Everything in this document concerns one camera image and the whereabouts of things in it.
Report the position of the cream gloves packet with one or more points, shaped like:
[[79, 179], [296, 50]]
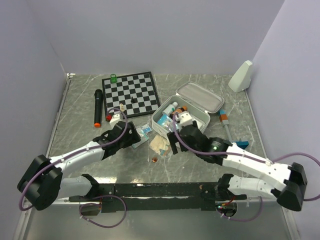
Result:
[[160, 145]]

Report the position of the white bottle green label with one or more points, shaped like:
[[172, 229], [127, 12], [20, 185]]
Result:
[[170, 109]]

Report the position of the black wireless microphone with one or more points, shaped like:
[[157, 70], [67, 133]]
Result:
[[98, 107]]

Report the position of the brown medicine bottle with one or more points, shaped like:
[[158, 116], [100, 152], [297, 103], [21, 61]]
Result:
[[179, 110]]

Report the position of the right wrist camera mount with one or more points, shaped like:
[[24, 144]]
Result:
[[184, 119]]

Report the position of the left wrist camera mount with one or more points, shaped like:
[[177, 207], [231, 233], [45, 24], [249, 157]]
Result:
[[114, 119]]

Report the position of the cream chess piece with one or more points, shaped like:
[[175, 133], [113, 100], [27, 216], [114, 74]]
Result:
[[122, 107]]

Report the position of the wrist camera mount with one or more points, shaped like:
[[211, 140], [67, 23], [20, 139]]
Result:
[[114, 119], [184, 119]]

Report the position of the black white chessboard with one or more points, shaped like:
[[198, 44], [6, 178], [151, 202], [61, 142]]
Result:
[[138, 85]]

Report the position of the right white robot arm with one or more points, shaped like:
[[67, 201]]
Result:
[[286, 184]]

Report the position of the blue wooden block toy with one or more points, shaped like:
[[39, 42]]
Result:
[[243, 144]]

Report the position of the blue orange grey block toy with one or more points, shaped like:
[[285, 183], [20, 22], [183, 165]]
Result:
[[225, 123]]

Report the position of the green toy padlock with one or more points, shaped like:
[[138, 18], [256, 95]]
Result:
[[113, 78]]

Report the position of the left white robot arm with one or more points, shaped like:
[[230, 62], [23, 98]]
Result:
[[47, 179]]

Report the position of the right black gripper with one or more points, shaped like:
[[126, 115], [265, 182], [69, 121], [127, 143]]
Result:
[[172, 143]]

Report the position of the white wedge device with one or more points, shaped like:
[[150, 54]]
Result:
[[241, 80]]

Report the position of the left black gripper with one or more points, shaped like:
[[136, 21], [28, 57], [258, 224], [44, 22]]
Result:
[[133, 137]]

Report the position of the bandage strips bag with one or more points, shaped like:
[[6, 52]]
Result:
[[136, 145]]

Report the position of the white medicine kit case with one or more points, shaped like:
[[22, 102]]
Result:
[[200, 103]]

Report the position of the alcohol wipes bag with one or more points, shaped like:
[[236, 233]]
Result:
[[144, 130]]

